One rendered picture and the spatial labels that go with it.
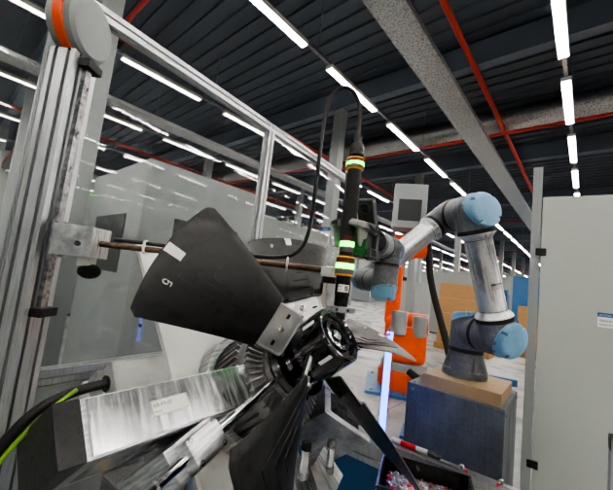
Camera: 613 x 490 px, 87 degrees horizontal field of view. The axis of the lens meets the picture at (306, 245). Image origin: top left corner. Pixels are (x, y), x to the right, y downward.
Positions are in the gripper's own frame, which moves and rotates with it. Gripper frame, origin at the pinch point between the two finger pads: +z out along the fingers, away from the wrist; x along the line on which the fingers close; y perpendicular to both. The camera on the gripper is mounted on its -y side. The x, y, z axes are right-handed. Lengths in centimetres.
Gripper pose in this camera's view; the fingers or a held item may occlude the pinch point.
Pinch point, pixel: (342, 220)
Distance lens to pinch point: 75.1
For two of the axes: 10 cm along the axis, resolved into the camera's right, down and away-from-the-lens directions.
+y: -1.3, 9.9, -1.0
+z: -5.6, -1.6, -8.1
